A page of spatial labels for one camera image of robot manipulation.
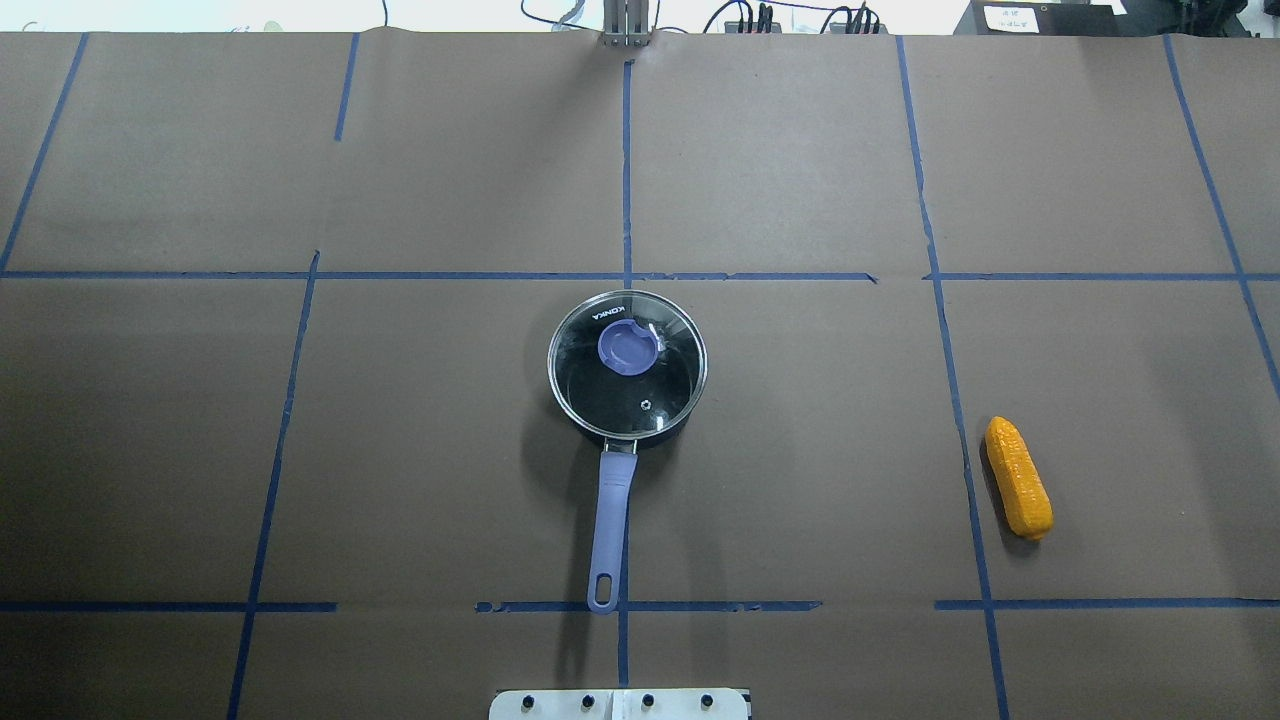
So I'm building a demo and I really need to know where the glass lid with purple knob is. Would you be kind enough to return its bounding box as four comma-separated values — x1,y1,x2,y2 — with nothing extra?
547,290,709,447

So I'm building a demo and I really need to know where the yellow corn cob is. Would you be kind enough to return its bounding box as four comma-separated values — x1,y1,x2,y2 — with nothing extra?
984,416,1055,542

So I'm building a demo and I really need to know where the white mounting plate with bolts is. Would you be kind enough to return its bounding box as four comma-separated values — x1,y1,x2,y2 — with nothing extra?
488,687,754,719

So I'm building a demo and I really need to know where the black power strip with plugs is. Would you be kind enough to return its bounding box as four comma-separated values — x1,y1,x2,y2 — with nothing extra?
703,1,890,36

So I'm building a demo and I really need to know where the black box with white label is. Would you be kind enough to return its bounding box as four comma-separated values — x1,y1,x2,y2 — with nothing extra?
952,1,1125,37

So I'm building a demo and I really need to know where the black pot with purple handle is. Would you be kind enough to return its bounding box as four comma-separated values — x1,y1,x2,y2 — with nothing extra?
547,290,709,615

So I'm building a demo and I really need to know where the aluminium frame post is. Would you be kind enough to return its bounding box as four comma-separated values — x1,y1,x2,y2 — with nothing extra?
600,0,652,47

